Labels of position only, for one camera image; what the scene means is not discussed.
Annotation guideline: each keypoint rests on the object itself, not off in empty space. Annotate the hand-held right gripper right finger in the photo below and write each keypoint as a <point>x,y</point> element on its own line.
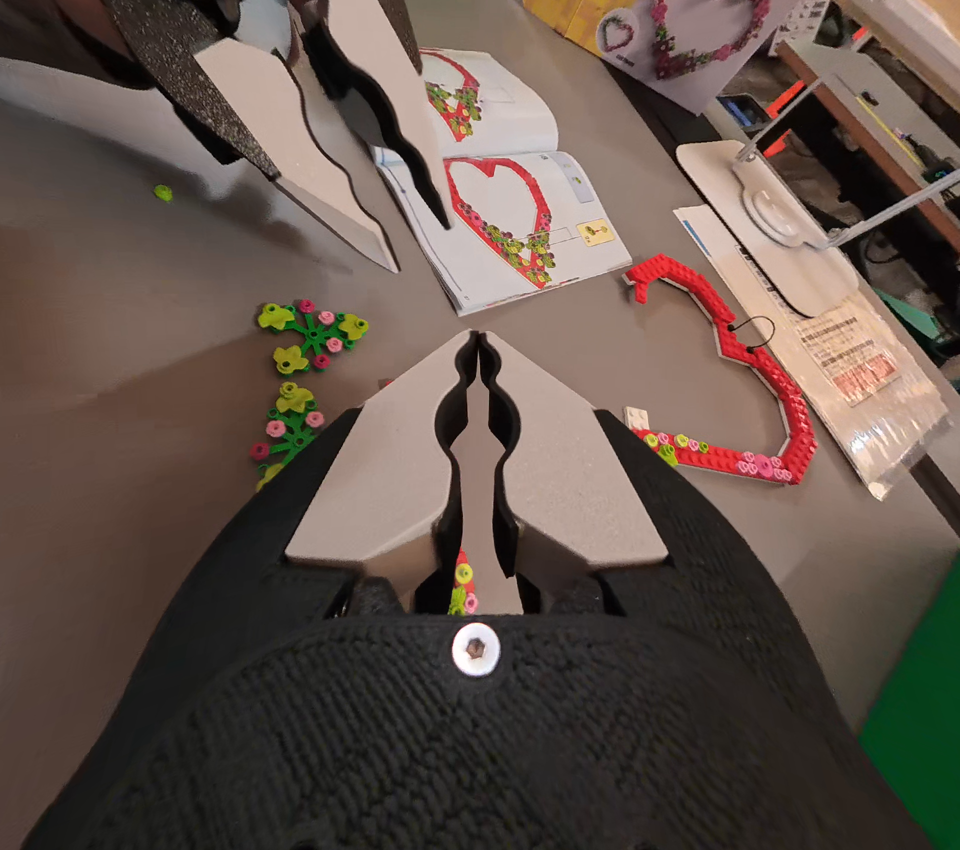
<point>577,490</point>

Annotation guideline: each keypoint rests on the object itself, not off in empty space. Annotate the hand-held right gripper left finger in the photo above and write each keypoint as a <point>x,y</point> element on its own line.
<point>375,482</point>

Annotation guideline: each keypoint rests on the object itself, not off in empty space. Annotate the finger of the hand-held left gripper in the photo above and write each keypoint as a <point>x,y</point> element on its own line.
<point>262,107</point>
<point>375,40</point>

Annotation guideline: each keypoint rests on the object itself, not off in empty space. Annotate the red lego heart frame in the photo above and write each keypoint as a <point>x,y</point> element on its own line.
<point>787,407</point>

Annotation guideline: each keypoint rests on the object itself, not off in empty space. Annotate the small white lego plate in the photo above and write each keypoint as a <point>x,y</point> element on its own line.
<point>637,417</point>

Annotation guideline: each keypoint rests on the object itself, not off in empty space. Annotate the green lego flower cluster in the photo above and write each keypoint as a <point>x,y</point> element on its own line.
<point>311,336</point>
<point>289,426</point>

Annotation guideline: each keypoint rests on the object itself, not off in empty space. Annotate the lego instruction booklet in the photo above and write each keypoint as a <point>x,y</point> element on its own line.
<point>517,115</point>

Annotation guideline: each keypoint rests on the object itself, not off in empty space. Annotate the clear plastic bag with papers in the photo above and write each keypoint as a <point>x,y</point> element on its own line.
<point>877,407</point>

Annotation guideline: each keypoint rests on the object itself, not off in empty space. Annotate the white desk lamp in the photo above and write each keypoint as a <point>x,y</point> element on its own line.
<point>772,212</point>

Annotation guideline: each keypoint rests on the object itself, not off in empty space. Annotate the green plastic bin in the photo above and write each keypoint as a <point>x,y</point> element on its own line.
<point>915,700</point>

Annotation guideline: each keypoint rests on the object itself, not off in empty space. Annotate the long background work table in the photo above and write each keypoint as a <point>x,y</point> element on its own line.
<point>862,85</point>

